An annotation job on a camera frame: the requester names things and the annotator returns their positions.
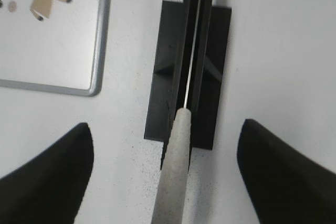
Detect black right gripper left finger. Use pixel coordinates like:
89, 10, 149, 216
1, 123, 94, 223

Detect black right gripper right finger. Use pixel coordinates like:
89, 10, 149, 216
237, 119, 335, 223

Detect grey-handled cleaver knife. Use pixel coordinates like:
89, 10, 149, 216
151, 0, 202, 223

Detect black knife stand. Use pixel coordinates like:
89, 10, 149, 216
144, 0, 232, 150

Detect grey-rimmed deer cutting board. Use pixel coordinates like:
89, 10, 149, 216
1, 0, 110, 97

